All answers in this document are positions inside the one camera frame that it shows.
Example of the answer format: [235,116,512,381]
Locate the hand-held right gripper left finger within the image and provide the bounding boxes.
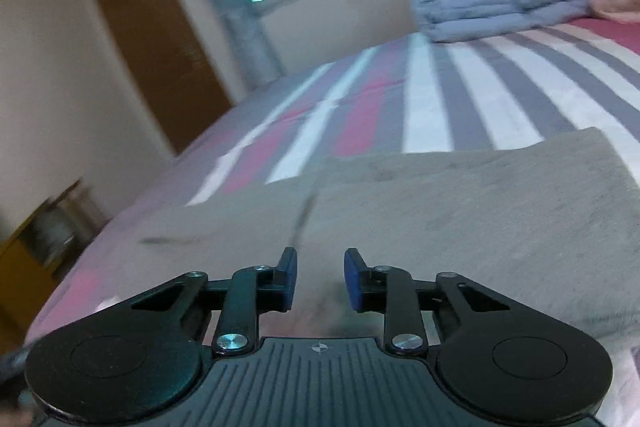
[112,247,299,355]

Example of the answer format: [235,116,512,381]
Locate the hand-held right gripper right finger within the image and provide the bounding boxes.
[343,248,526,353]

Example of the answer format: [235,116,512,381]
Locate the grey pants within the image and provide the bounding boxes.
[100,127,640,343]

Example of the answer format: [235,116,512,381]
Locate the striped bed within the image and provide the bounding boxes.
[20,14,640,427]

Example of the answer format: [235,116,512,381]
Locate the metal container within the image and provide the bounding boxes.
[30,197,90,267]

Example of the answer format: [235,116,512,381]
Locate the brown wooden door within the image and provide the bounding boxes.
[86,0,233,155]

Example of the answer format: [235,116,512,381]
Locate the yellow cabinet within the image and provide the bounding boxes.
[0,177,111,338]

